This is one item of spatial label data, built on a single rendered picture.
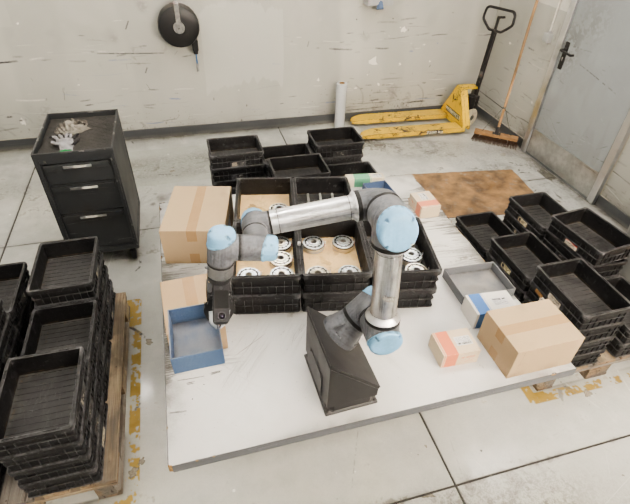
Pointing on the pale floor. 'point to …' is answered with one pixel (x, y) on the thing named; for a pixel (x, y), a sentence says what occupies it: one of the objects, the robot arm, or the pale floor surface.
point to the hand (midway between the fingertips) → (218, 327)
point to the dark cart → (91, 181)
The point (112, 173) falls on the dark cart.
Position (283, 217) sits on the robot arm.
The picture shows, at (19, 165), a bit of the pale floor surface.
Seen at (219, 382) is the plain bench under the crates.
